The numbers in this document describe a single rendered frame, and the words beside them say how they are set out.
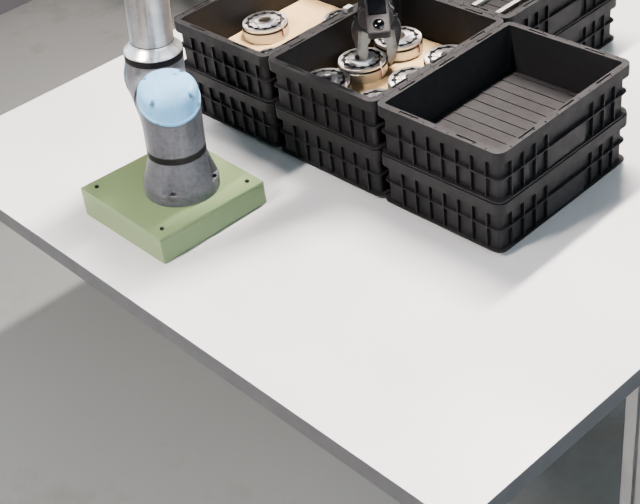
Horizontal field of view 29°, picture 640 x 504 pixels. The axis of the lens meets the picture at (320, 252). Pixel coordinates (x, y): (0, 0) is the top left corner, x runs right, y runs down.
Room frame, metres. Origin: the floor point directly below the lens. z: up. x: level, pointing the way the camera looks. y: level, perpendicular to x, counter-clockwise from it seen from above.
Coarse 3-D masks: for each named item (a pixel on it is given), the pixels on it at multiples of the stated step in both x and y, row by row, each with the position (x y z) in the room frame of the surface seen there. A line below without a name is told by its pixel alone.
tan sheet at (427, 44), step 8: (424, 40) 2.41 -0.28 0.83; (424, 48) 2.38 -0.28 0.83; (392, 64) 2.33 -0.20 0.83; (400, 64) 2.32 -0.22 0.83; (408, 64) 2.32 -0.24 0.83; (416, 64) 2.31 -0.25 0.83; (392, 72) 2.29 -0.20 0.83; (384, 80) 2.26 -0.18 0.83; (352, 88) 2.25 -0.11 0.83; (360, 88) 2.24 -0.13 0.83; (368, 88) 2.24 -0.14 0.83; (376, 88) 2.24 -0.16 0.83; (384, 88) 2.23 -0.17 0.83
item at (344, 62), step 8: (368, 48) 2.35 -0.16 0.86; (376, 48) 2.35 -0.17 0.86; (344, 56) 2.34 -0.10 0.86; (376, 56) 2.31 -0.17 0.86; (384, 56) 2.31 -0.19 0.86; (344, 64) 2.30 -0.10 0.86; (352, 64) 2.29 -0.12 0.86; (360, 64) 2.29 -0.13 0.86; (368, 64) 2.28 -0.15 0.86; (376, 64) 2.28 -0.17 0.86; (352, 72) 2.27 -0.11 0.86; (360, 72) 2.26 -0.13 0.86
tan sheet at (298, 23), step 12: (300, 0) 2.69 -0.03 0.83; (312, 0) 2.68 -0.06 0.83; (288, 12) 2.63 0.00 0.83; (300, 12) 2.62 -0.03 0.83; (312, 12) 2.62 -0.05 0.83; (324, 12) 2.61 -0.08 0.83; (300, 24) 2.56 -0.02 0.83; (312, 24) 2.56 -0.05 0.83; (240, 36) 2.54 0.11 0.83; (288, 36) 2.51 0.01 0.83; (252, 48) 2.48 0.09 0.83; (264, 48) 2.47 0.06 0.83
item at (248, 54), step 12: (216, 0) 2.53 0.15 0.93; (192, 12) 2.49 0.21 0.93; (180, 24) 2.44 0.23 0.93; (192, 24) 2.43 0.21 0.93; (324, 24) 2.35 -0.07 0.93; (192, 36) 2.41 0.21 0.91; (204, 36) 2.38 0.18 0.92; (216, 36) 2.36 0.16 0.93; (300, 36) 2.31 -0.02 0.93; (228, 48) 2.32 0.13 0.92; (240, 48) 2.30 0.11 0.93; (276, 48) 2.27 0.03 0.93; (252, 60) 2.27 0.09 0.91; (264, 60) 2.25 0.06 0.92
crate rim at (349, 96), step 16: (432, 0) 2.40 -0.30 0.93; (352, 16) 2.38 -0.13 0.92; (480, 16) 2.30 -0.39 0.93; (496, 16) 2.29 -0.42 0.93; (320, 32) 2.32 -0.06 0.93; (480, 32) 2.23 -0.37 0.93; (288, 48) 2.27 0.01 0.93; (272, 64) 2.22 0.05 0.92; (288, 64) 2.20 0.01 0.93; (432, 64) 2.13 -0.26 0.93; (304, 80) 2.15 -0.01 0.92; (320, 80) 2.12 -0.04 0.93; (336, 96) 2.09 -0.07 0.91; (352, 96) 2.05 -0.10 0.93; (368, 96) 2.04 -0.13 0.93; (384, 96) 2.03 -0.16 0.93
